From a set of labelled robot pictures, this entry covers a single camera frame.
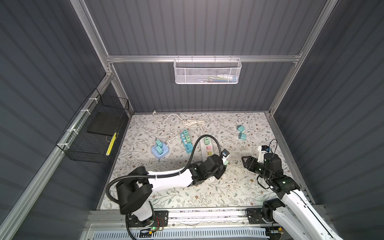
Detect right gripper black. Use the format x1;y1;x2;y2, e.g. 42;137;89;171
241;154;271;181

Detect white multicolour power strip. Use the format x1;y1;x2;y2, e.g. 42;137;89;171
199;137;214;161

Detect teal power strip with USB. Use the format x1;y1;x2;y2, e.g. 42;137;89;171
180;129;193;154

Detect light blue square power socket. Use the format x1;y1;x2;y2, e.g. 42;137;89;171
151;145;170;159

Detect teal charger cube front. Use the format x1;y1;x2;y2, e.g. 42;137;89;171
156;146;163;155

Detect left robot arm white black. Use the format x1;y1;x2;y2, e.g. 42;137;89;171
116;151;229;222

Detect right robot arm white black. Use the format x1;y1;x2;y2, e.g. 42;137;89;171
242;151;342;240

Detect teal charger cube top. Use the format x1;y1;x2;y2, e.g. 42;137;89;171
237;125;245;133

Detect items in white basket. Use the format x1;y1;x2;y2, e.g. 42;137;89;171
199;74;239;84

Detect yellow striped item in basket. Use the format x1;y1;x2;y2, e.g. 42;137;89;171
106;132;118;156

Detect black pad in basket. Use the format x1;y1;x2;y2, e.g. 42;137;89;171
87;113;122;137

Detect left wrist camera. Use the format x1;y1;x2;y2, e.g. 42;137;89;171
221;149;230;160

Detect white coiled power cable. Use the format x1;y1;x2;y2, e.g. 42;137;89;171
166;118;208;145

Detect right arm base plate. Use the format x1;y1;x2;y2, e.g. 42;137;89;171
245;208;279;225

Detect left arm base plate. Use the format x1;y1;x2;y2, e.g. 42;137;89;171
126;209;169;228

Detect long white cable at back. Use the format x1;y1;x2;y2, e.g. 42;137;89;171
151;110;187;124

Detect white slotted cable duct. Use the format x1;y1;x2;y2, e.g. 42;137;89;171
91;227;271;240

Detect white wire mesh basket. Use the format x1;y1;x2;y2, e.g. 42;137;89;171
173;58;242;85

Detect black wire mesh basket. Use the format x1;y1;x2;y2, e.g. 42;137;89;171
57;90;130;164

